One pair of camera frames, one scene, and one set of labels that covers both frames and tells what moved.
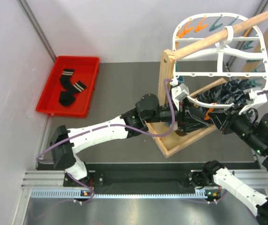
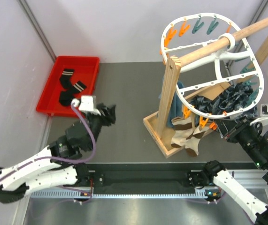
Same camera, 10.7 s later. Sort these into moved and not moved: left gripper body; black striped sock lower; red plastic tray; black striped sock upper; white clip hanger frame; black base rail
Moved: left gripper body; white clip hanger frame
Not moved: red plastic tray; black base rail; black striped sock lower; black striped sock upper
